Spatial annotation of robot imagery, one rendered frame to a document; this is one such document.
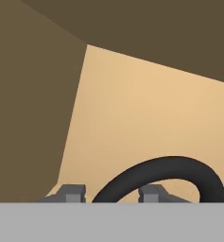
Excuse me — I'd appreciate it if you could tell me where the brown wooden cabinet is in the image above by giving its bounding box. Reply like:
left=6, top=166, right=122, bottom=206
left=0, top=0, right=224, bottom=204

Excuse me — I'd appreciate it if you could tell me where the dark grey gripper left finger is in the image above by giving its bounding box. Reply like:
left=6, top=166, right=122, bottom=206
left=37, top=183, right=87, bottom=204

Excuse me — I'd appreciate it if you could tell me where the kettle with black handle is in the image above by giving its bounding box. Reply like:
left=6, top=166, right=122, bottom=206
left=91, top=155, right=224, bottom=204

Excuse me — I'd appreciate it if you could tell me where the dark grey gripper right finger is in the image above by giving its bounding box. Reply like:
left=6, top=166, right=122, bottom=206
left=138, top=184, right=193, bottom=204

